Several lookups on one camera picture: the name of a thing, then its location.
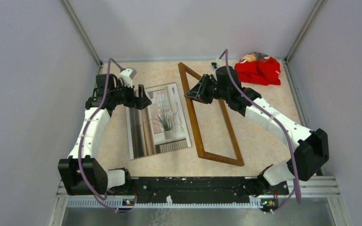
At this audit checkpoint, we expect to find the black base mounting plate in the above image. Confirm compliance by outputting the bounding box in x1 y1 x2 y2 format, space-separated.
103 176 289 205

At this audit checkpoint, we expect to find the red crumpled cloth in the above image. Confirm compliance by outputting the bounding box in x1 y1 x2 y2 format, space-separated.
235 52 281 86

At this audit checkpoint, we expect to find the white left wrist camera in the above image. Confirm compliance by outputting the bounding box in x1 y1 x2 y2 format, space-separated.
120 67 137 88

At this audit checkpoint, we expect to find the aluminium front rail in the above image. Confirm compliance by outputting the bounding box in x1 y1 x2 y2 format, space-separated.
57 176 340 198

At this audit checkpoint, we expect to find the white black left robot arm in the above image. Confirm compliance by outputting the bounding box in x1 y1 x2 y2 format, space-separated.
58 69 152 197

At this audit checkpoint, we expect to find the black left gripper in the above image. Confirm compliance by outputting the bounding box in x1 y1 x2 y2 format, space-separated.
110 79 151 110

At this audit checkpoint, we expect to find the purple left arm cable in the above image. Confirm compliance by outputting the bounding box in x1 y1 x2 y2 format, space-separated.
78 58 137 213

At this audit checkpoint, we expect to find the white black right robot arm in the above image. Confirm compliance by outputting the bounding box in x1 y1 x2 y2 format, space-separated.
184 66 329 194

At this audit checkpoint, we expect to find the controller board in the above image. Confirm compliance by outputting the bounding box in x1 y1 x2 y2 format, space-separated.
261 199 279 208
122 199 135 206

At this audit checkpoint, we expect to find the printed plant window photo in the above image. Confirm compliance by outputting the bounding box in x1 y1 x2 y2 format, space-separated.
125 83 192 160

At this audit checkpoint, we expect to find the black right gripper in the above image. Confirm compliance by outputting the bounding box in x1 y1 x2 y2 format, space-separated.
185 74 229 105

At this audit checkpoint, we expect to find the white toothed cable duct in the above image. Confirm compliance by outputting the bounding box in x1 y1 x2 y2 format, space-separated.
67 196 263 209

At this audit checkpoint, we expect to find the right controller board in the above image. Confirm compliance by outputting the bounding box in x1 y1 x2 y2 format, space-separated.
261 199 279 208

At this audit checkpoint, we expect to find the left controller board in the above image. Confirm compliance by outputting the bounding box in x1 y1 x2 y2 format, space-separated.
122 199 135 206

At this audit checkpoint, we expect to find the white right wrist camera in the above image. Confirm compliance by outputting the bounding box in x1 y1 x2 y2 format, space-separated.
211 62 219 74

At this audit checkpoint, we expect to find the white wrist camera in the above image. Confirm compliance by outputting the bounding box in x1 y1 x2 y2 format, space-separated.
211 62 219 74
120 67 137 88

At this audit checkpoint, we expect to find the wooden picture frame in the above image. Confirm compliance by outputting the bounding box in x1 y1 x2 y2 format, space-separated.
178 62 245 167

